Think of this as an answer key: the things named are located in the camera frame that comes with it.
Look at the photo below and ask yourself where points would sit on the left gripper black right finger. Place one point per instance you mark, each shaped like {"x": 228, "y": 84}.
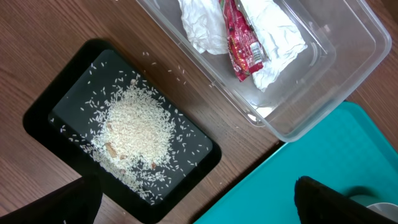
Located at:
{"x": 318, "y": 204}

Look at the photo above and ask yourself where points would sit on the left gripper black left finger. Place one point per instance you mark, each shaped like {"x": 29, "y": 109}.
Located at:
{"x": 76, "y": 202}

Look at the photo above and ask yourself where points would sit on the grey-white bowl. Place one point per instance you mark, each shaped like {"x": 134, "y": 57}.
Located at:
{"x": 386, "y": 209}

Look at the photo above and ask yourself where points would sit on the red snack wrapper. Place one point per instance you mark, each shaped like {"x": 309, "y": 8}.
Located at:
{"x": 246, "y": 52}

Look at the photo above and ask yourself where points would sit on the white napkin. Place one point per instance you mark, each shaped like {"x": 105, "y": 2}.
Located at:
{"x": 281, "y": 39}

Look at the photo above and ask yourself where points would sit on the clear plastic waste bin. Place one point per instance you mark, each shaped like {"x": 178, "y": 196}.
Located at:
{"x": 345, "y": 42}

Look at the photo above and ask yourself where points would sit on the teal plastic tray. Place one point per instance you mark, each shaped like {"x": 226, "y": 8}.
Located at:
{"x": 343, "y": 151}

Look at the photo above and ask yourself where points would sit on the pile of rice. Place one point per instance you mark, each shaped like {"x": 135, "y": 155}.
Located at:
{"x": 113, "y": 114}

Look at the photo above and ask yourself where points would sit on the black tray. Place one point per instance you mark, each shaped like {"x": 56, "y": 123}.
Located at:
{"x": 36, "y": 123}

